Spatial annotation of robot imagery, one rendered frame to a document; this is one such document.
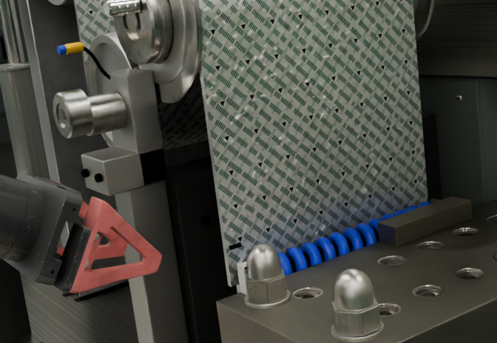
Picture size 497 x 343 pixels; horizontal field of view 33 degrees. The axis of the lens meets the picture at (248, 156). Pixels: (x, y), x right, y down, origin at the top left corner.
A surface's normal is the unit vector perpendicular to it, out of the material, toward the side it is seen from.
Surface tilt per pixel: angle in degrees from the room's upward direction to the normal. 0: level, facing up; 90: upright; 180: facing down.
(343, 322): 90
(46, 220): 59
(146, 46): 90
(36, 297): 0
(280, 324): 0
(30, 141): 90
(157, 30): 102
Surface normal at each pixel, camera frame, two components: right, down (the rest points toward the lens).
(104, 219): 0.79, 0.22
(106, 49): -0.83, 0.22
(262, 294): -0.44, 0.26
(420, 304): -0.12, -0.97
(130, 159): 0.55, 0.12
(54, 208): -0.77, -0.30
